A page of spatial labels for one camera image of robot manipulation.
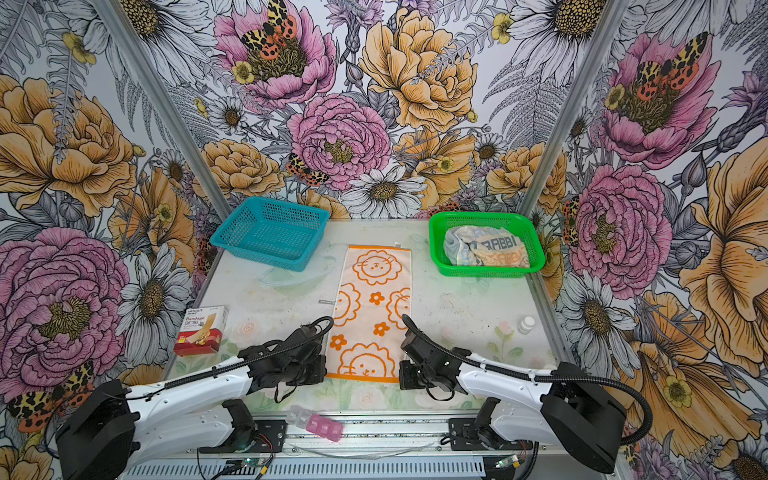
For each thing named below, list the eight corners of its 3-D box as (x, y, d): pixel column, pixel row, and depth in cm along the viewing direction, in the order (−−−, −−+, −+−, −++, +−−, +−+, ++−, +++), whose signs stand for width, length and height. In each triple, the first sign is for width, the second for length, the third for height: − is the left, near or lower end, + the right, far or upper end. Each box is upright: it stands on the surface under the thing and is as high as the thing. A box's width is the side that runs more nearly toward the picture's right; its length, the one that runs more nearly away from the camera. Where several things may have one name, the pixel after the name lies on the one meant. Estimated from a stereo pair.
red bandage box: (179, 356, 89) (170, 350, 86) (194, 315, 98) (186, 308, 94) (218, 353, 90) (211, 347, 86) (229, 312, 99) (223, 305, 95)
